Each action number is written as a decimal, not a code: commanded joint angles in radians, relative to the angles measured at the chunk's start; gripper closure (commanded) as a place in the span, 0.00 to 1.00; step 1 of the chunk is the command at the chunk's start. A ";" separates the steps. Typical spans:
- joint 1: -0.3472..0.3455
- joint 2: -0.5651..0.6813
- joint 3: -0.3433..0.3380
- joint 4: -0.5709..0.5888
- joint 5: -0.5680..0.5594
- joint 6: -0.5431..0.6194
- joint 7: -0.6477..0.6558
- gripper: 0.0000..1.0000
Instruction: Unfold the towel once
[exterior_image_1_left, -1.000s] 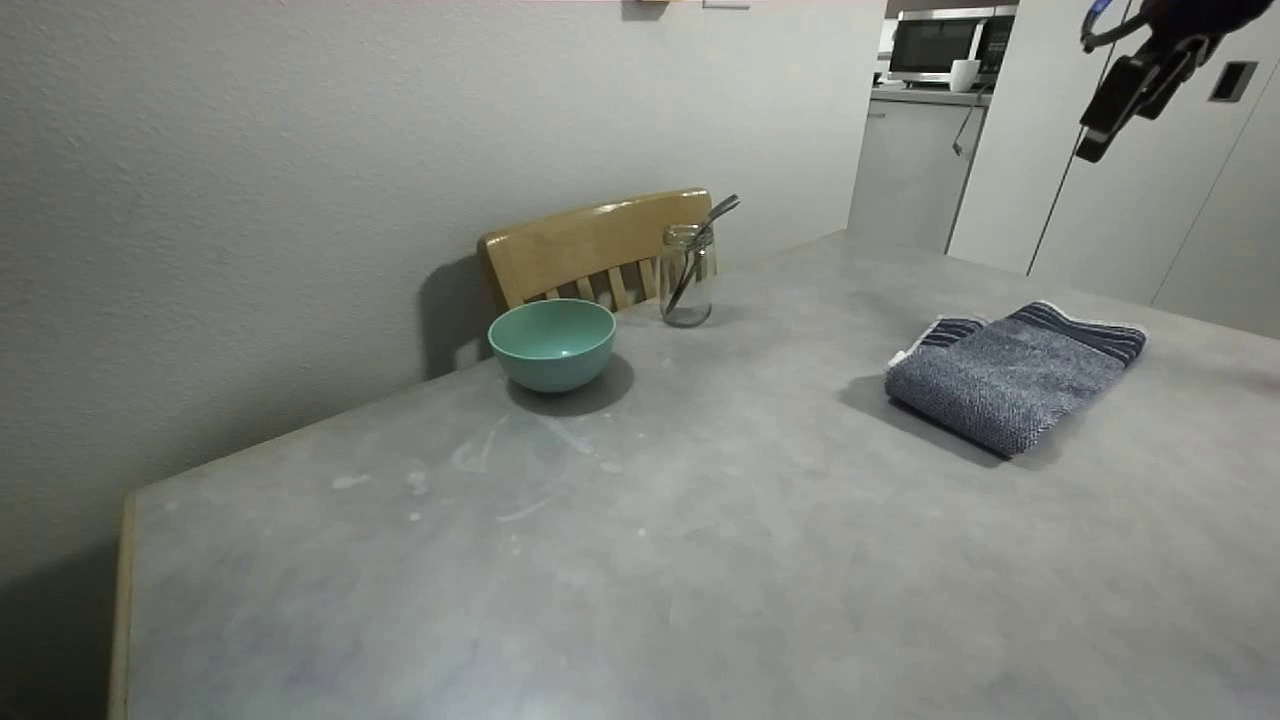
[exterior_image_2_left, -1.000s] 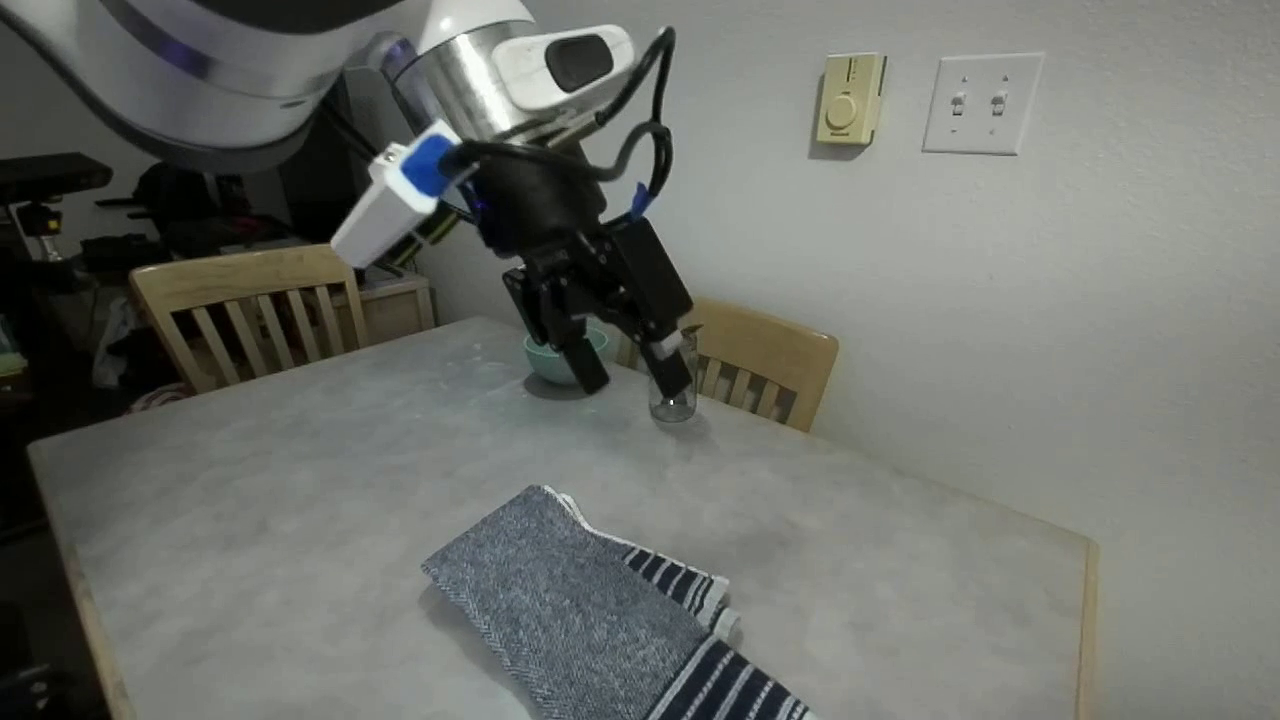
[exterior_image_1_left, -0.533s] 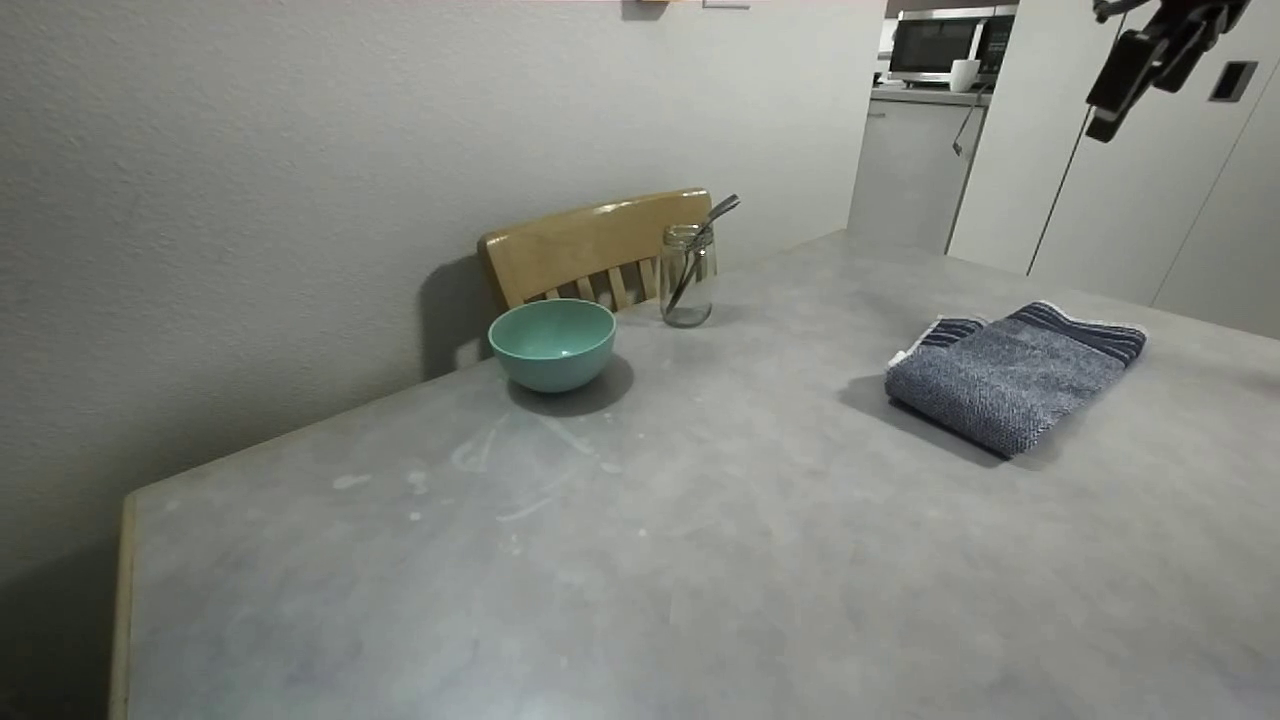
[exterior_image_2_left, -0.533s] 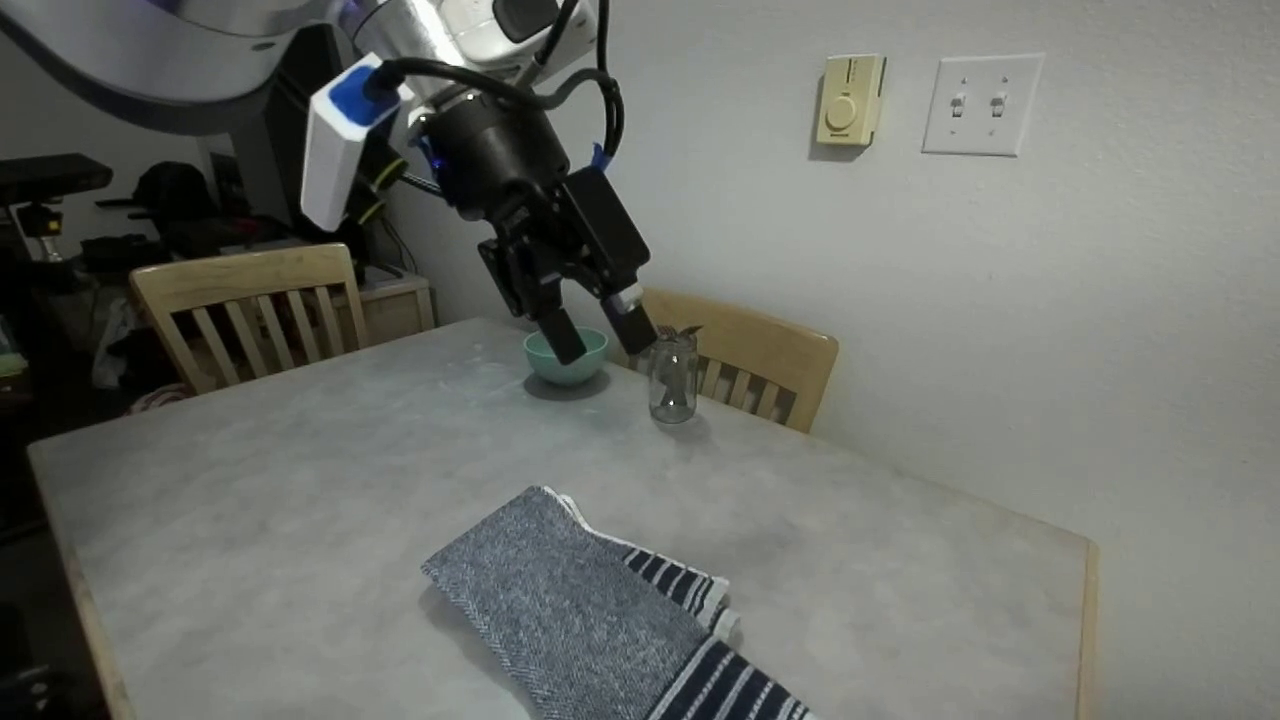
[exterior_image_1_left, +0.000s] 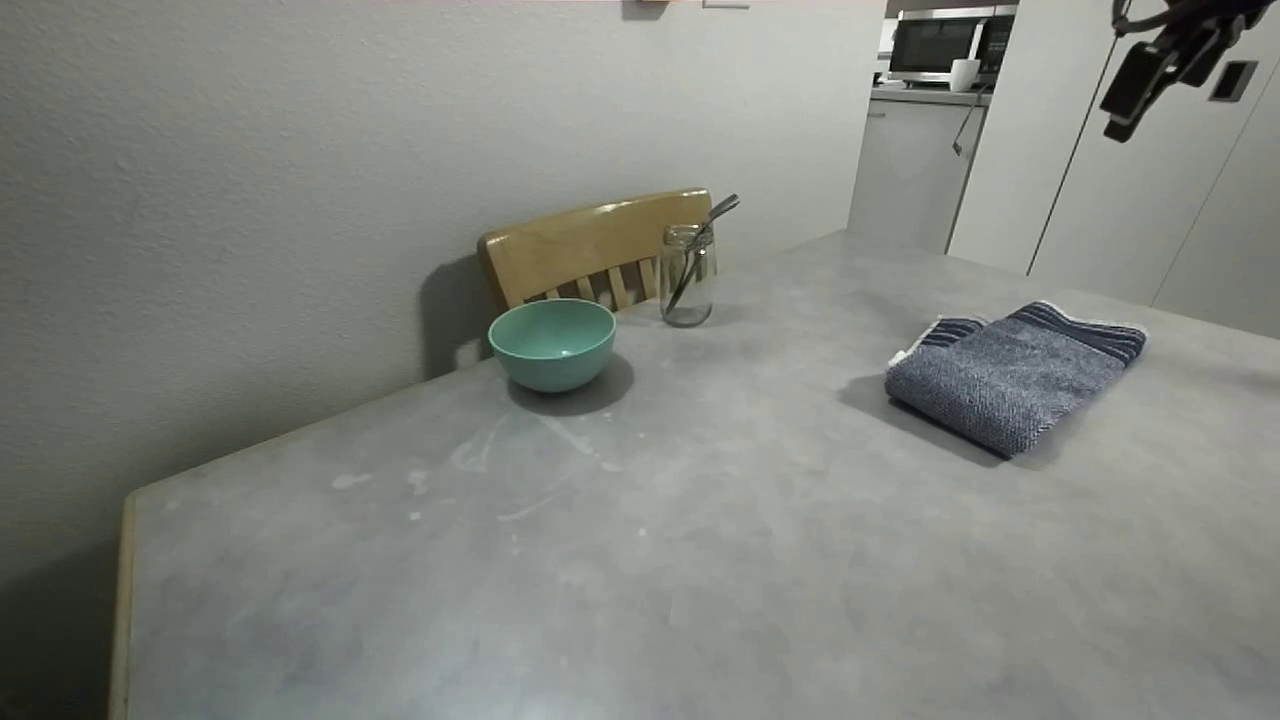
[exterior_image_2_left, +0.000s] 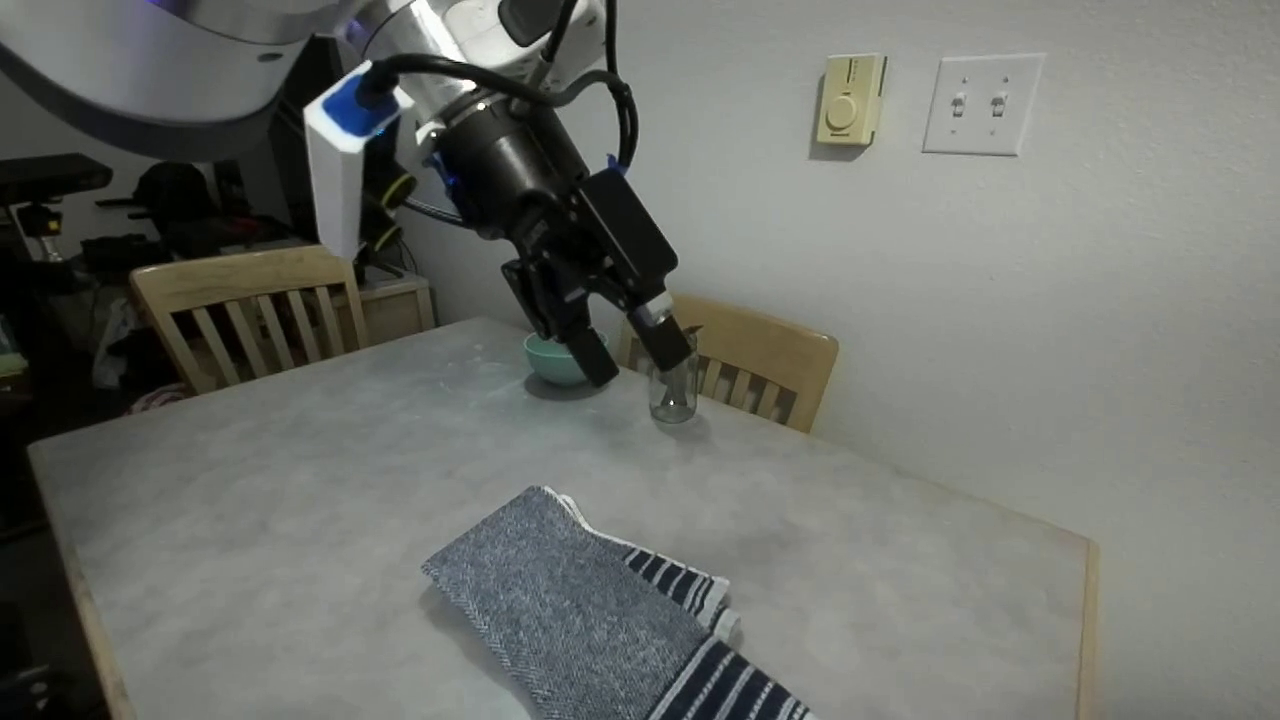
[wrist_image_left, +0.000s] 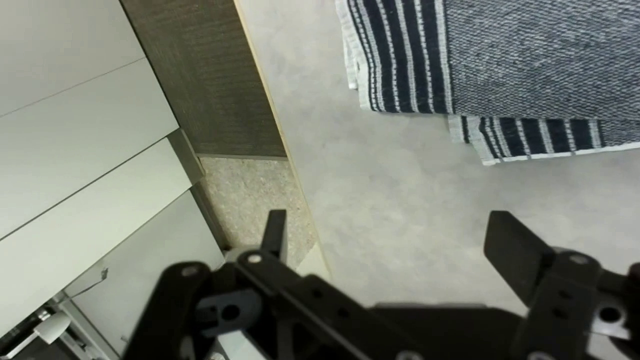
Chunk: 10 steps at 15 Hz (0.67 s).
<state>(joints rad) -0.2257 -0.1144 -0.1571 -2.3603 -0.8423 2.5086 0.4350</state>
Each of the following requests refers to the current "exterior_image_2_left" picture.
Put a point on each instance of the wooden slat-back chair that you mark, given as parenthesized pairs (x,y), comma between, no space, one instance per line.
(247,274)

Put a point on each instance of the black padded armrest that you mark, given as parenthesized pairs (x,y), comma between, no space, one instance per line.
(44,172)

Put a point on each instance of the blue grey striped towel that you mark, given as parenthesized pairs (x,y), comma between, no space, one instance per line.
(573,613)

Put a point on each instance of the small beige cabinet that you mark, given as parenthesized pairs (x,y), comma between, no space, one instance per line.
(392,309)

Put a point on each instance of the beige wall thermostat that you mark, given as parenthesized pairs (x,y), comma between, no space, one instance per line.
(851,101)

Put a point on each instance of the white double light switch plate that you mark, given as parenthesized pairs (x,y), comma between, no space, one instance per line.
(984,106)

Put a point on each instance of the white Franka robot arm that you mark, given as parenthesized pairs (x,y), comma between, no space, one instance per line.
(175,55)

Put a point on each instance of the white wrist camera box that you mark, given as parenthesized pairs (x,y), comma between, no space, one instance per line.
(345,160)

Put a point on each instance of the teal ceramic bowl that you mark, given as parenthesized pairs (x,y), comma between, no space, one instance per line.
(548,365)

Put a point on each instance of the wooden chair with cutout back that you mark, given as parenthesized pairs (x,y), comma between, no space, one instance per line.
(774,349)

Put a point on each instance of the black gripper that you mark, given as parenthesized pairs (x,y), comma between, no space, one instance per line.
(561,212)

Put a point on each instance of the clear glass jar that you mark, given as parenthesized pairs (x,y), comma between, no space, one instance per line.
(672,393)

